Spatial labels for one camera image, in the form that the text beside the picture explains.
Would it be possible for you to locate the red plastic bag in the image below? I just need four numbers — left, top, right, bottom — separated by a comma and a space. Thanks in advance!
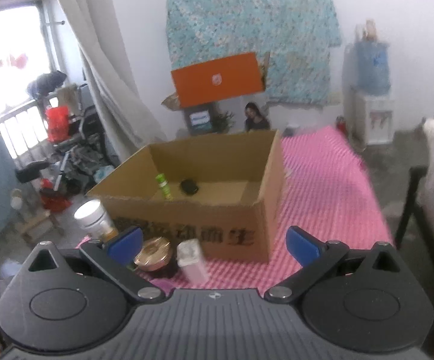
45, 106, 69, 143

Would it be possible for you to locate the grey curtain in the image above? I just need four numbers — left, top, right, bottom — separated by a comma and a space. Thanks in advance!
57, 0, 165, 162

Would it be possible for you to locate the gold lid dark jar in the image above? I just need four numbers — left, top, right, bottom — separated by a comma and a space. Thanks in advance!
134, 236, 179, 279

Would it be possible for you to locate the red floor bag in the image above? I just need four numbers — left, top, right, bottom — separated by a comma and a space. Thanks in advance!
39, 178, 72, 213

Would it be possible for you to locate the white lid supplement bottle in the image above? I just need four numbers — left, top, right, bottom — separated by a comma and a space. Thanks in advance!
74, 199, 118, 242

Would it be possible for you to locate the orange Philips appliance box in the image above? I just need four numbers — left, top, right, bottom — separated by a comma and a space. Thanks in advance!
169, 51, 272, 137

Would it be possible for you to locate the black oval object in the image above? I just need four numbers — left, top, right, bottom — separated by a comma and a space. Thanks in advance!
180, 179, 199, 196

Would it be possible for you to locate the small wooden stool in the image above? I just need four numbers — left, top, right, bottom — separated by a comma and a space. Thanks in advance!
16, 210, 65, 247

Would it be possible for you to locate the brown cardboard box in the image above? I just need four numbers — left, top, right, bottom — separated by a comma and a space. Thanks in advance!
89, 130, 284, 263

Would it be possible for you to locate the dark chair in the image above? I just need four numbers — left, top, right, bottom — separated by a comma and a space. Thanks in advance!
393, 164, 434, 278

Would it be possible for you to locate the white power adapter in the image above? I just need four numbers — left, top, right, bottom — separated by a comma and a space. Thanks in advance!
176, 238, 210, 284

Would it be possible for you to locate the teal floral wall cloth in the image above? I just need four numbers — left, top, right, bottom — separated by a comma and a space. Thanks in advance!
166, 0, 341, 106

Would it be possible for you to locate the pink checkered tablecloth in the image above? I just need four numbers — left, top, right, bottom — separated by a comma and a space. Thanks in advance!
75, 125, 395, 297

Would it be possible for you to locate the blue water jug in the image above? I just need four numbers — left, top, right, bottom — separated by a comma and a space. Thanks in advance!
354, 19, 391, 96

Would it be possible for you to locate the wheelchair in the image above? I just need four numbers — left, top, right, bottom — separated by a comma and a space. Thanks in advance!
54, 84, 120, 184

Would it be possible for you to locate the white water dispenser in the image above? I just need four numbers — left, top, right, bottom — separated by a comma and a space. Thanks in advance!
342, 42, 395, 146

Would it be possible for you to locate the red thermos bottle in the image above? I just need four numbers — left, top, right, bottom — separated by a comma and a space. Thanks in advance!
336, 116, 348, 137

